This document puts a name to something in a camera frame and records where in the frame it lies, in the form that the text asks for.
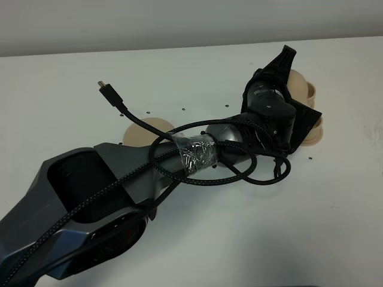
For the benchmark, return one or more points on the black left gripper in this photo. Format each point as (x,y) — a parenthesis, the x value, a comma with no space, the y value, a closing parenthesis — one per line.
(266,94)

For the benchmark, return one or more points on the beige teapot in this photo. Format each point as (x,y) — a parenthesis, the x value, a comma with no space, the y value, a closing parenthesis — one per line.
(297,87)

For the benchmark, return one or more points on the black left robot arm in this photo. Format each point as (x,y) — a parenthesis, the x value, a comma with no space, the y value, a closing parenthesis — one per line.
(89,205)

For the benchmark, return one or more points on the round beige teapot coaster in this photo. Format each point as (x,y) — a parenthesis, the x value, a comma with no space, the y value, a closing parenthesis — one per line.
(136,136)

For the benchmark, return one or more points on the far beige teacup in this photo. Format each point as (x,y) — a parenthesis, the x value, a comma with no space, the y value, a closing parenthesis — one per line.
(311,95)

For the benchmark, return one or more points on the beige teacup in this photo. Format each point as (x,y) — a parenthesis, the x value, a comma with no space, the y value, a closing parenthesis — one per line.
(315,131)
(311,95)

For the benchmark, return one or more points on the near beige teacup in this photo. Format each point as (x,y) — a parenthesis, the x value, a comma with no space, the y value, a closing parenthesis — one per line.
(315,131)

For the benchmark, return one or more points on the near beige saucer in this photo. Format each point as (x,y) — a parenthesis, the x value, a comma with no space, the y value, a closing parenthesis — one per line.
(307,142)

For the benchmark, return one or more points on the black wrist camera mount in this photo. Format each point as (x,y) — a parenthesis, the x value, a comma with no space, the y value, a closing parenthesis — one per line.
(305,119)

